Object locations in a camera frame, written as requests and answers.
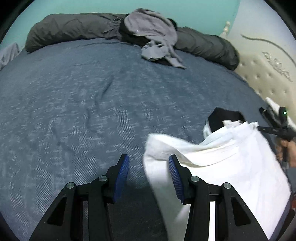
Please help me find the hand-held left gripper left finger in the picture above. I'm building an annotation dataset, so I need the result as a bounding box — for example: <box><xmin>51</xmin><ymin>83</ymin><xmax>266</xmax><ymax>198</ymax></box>
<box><xmin>29</xmin><ymin>153</ymin><xmax>130</xmax><ymax>241</ymax></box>

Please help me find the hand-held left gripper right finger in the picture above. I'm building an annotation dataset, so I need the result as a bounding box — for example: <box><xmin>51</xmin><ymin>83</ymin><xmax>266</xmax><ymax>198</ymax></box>
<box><xmin>168</xmin><ymin>155</ymin><xmax>270</xmax><ymax>241</ymax></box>

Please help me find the white polo shirt black trim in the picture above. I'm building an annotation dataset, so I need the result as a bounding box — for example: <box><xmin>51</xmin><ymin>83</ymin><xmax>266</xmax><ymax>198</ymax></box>
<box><xmin>142</xmin><ymin>107</ymin><xmax>292</xmax><ymax>241</ymax></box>

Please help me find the person's right hand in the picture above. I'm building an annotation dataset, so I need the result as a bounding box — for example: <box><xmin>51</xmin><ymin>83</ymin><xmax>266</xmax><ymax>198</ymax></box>
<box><xmin>276</xmin><ymin>139</ymin><xmax>296</xmax><ymax>167</ymax></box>

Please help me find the cream tufted headboard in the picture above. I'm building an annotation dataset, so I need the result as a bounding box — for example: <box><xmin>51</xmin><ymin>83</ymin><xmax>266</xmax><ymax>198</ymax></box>
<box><xmin>220</xmin><ymin>21</ymin><xmax>296</xmax><ymax>121</ymax></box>

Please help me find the blue-grey bedspread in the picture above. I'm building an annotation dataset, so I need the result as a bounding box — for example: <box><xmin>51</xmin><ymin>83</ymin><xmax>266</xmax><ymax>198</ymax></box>
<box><xmin>0</xmin><ymin>38</ymin><xmax>296</xmax><ymax>241</ymax></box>

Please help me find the grey hoodie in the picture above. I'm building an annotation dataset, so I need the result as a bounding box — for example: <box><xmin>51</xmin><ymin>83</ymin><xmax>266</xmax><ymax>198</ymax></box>
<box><xmin>124</xmin><ymin>8</ymin><xmax>186</xmax><ymax>69</ymax></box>

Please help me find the dark grey rolled duvet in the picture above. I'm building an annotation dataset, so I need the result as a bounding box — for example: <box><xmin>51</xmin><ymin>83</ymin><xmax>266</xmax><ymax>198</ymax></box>
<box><xmin>24</xmin><ymin>13</ymin><xmax>240</xmax><ymax>71</ymax></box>

